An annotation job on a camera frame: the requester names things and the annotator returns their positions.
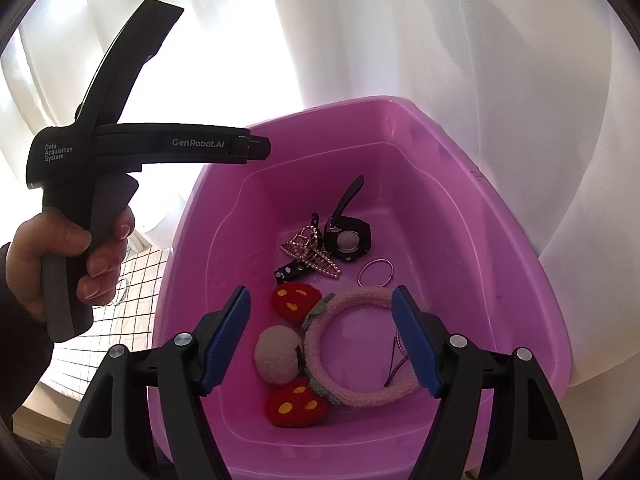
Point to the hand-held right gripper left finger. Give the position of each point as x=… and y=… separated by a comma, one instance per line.
x=227, y=340

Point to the pink fluffy strawberry headband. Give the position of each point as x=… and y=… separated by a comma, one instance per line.
x=360, y=297

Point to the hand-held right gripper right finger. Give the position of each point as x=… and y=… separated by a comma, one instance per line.
x=417, y=340

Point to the small silver hoop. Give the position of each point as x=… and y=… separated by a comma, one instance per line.
x=123, y=285

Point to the person's left forearm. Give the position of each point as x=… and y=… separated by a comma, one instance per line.
x=15, y=340

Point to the pink plastic bin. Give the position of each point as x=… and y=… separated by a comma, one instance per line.
x=450, y=210

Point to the black dotted hair clip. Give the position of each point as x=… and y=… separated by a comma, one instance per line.
x=290, y=271

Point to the black wristwatch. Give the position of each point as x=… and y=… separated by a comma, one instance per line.
x=347, y=242

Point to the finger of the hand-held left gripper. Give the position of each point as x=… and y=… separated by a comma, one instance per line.
x=130, y=45
x=175, y=144

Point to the white curtain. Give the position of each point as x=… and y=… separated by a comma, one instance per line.
x=400, y=35

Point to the person's left hand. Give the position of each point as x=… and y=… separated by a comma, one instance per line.
x=30, y=255

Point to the white black-checked tablecloth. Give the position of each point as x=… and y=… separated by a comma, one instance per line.
x=125, y=340

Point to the pearl hair claw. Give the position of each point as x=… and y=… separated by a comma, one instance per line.
x=310, y=250

